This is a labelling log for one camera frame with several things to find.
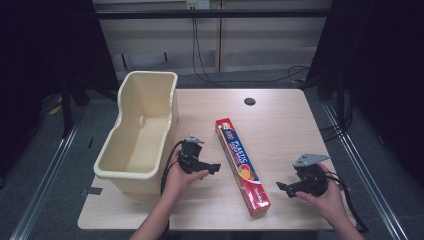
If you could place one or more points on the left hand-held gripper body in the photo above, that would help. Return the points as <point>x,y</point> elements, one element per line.
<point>190,154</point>

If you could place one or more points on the black horizontal bar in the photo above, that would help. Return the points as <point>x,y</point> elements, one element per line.
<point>213,13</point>

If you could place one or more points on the person's left hand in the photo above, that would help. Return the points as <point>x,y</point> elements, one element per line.
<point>178,180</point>

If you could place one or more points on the black curtain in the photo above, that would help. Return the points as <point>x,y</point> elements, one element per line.
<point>40,66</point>
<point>383,66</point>

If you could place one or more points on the person's right hand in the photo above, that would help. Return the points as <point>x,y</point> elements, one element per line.
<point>330,200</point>

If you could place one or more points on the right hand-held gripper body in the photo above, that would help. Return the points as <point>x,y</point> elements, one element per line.
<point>310,176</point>

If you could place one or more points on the metal floor rail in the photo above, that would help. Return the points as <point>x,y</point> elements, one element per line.
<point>43,183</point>
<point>366,180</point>

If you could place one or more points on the cream plastic bin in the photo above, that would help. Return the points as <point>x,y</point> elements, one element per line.
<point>146,133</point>

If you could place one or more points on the white wall power outlet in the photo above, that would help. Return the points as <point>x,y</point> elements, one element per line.
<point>198,4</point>

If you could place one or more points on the red and blue wrap box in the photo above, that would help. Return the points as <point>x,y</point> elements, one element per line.
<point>240,163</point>

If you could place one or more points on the black metal stand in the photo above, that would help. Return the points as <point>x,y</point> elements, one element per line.
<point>66,106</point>

